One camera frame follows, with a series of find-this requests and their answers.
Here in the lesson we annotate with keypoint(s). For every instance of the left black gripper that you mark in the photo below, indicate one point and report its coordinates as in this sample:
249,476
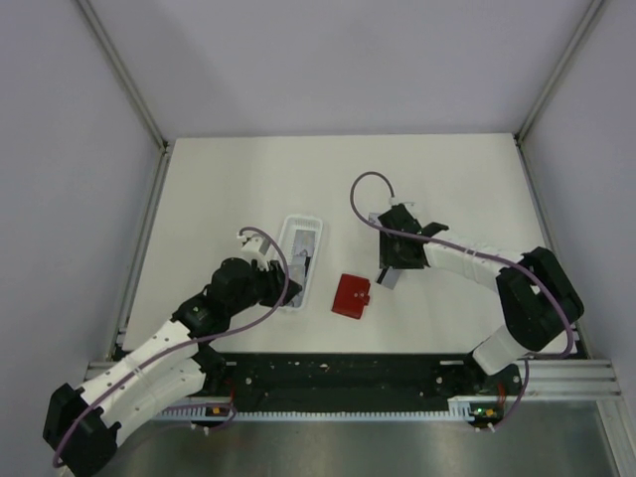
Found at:
274,277

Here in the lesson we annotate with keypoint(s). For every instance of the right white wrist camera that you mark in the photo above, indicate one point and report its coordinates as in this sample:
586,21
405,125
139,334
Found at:
395,201

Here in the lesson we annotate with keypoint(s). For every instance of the silver magnetic stripe card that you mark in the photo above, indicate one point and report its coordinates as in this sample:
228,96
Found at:
388,278

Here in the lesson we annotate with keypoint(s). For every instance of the middle card in basket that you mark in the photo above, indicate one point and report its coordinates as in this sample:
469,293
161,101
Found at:
300,262

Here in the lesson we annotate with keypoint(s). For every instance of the red leather card holder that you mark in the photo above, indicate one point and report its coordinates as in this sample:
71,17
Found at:
352,296

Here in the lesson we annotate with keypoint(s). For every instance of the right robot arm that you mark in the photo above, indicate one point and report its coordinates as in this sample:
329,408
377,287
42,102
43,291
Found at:
537,298

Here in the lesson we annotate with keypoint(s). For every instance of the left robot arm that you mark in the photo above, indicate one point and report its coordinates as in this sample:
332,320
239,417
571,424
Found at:
86,425

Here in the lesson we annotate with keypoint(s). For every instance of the white plastic basket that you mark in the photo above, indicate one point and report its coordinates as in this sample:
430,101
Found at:
291,224

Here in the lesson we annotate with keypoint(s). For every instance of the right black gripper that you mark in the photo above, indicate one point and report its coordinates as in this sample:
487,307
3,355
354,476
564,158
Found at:
389,259

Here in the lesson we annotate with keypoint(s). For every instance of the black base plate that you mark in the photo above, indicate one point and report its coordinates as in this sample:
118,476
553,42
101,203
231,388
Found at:
310,381

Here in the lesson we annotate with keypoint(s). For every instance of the aluminium frame rail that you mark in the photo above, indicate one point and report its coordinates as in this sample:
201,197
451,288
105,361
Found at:
569,380

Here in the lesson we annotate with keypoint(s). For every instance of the white slotted cable duct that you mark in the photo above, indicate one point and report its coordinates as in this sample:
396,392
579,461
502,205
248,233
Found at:
455,410

